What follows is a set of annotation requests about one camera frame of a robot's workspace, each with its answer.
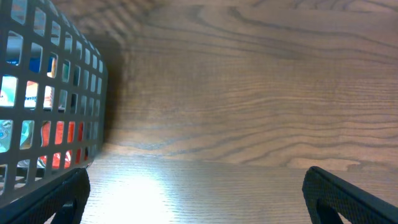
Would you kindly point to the multicolour tissue pack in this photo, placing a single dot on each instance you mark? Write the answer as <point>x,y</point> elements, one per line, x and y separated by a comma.
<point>9,82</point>

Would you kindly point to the orange pasta bag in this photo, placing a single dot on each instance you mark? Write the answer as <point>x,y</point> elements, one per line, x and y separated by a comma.
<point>63,146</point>

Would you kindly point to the grey plastic basket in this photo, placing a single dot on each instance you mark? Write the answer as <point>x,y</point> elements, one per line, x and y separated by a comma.
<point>53,93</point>

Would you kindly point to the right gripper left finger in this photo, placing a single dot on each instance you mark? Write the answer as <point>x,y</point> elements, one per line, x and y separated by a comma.
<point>63,200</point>

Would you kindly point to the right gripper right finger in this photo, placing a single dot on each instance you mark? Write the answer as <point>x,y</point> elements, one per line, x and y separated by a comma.
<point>329,199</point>

